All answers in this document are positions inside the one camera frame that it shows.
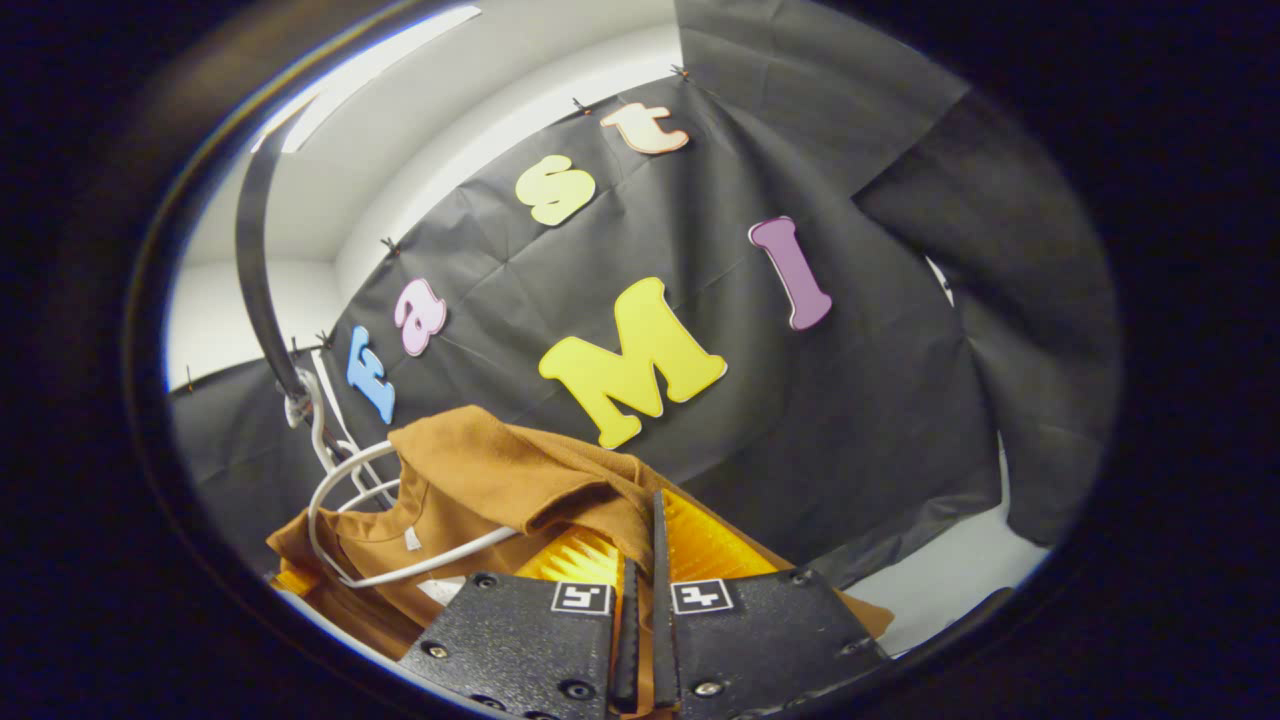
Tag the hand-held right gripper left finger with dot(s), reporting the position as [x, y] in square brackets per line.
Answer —
[627, 660]

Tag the black backdrop cloth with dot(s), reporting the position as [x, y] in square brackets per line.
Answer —
[800, 420]

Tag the black metal clothes rack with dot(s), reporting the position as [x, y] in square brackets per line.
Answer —
[255, 260]

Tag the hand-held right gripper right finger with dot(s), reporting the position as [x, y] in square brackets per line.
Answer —
[664, 640]

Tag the brown shirt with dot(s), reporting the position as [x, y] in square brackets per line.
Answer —
[480, 470]

